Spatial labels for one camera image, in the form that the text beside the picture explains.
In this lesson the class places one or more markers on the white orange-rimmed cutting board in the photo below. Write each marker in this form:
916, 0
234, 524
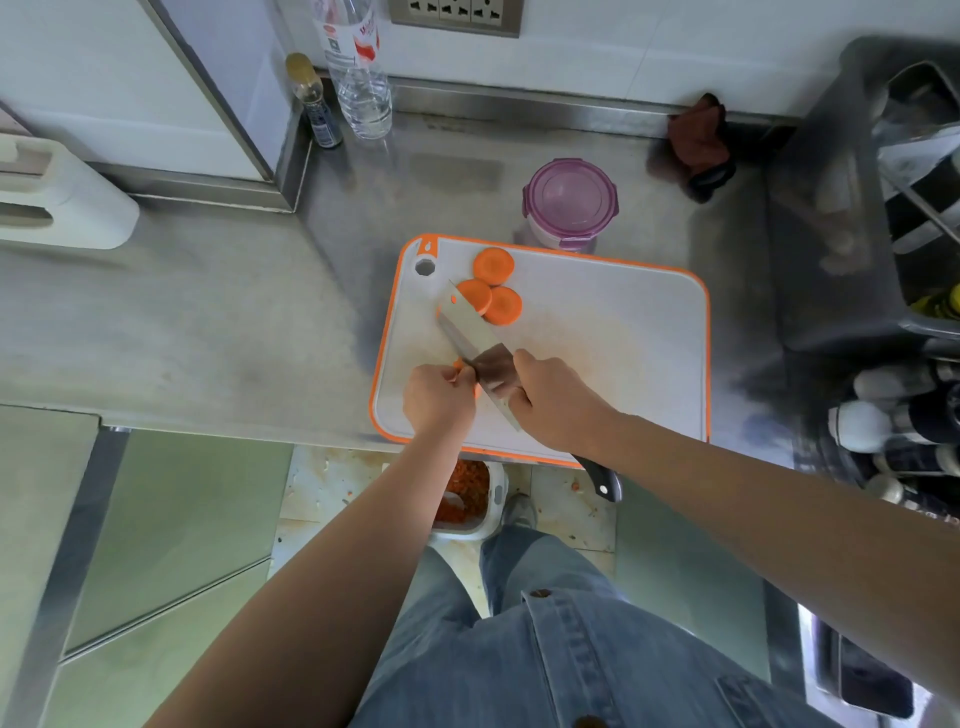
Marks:
622, 337

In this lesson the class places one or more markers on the person's right hand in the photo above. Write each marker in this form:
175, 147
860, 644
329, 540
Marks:
562, 401

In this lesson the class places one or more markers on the group of seasoning bottles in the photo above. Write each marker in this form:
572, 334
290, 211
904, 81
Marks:
859, 424

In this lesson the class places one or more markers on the grey wall socket panel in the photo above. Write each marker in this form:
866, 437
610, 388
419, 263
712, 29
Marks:
457, 13

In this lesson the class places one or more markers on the person's right forearm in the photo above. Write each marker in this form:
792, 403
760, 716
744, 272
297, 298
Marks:
787, 532

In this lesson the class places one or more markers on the small gold-capped bottle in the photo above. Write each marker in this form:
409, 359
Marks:
324, 126

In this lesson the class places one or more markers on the pale green cabinet front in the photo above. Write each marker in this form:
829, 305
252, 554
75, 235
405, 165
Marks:
180, 525
690, 577

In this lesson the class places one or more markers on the clear plastic water bottle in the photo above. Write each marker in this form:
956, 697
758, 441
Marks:
366, 105

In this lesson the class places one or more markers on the white and black bag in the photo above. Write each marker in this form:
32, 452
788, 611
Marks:
922, 150

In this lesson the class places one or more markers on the round carrot slice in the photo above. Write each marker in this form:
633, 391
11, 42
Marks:
474, 295
493, 266
506, 307

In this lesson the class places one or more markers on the blue denim shirt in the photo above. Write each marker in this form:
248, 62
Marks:
637, 660

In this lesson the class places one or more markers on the grey right shoe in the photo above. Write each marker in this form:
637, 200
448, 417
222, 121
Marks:
519, 511

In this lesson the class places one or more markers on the orange carrot chunk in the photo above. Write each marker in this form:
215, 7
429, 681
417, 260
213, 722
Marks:
457, 365

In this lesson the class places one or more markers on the purple lidded container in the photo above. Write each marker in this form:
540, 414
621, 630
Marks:
570, 196

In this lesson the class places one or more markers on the dark red cloth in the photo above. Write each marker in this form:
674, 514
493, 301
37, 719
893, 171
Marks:
697, 139

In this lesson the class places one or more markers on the person's left hand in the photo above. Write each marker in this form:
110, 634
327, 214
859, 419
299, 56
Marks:
439, 401

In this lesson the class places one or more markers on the blue denim trousers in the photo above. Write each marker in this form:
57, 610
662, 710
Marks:
427, 637

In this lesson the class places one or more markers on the white waste bin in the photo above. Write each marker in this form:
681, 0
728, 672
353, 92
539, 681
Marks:
496, 502

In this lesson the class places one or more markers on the pale pink cutting board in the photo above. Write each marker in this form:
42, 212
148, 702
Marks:
11, 124

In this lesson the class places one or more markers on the person's left forearm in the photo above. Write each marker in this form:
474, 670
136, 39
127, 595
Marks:
315, 600

